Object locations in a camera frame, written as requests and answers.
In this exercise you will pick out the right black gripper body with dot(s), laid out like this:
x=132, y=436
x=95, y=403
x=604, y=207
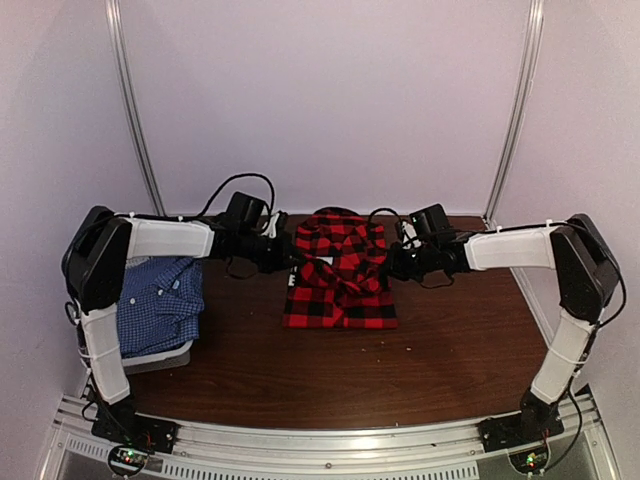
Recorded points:
x=413, y=266

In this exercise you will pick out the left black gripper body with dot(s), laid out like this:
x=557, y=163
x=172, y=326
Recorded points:
x=270, y=257

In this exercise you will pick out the red black plaid shirt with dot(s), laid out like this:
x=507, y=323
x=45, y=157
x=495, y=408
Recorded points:
x=339, y=284

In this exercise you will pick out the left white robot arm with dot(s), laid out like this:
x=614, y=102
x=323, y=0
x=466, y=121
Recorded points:
x=95, y=262

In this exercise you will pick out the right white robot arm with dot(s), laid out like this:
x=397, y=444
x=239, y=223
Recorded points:
x=587, y=276

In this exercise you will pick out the blue checkered shirt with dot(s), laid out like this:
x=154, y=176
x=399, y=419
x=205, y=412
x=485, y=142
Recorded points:
x=160, y=304

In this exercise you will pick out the white plastic laundry basket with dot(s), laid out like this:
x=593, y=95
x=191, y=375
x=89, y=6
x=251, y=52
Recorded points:
x=155, y=362

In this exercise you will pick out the right circuit board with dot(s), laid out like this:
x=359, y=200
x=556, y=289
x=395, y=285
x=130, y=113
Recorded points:
x=530, y=461

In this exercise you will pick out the circuit board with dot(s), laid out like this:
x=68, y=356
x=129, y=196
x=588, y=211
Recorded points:
x=125, y=460
x=530, y=461

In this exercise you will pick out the left circuit board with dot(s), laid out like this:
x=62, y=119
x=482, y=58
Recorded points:
x=125, y=460

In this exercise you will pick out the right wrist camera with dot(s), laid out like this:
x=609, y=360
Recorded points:
x=430, y=223

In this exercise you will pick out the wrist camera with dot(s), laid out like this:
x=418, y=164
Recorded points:
x=430, y=223
x=243, y=212

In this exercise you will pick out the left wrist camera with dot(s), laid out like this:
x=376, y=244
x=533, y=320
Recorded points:
x=243, y=212

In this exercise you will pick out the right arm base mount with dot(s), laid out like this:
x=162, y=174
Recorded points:
x=535, y=421

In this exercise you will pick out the front aluminium frame rail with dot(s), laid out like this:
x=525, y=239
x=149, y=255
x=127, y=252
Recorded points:
x=450, y=450

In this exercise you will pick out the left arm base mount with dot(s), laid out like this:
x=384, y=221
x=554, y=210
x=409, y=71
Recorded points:
x=121, y=423

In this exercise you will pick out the right aluminium corner post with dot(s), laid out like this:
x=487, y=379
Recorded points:
x=527, y=70

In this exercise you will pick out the aluminium corner post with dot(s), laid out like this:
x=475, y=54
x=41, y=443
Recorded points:
x=527, y=70
x=130, y=104

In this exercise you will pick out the left aluminium corner post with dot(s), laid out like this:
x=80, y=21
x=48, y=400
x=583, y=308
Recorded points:
x=130, y=104

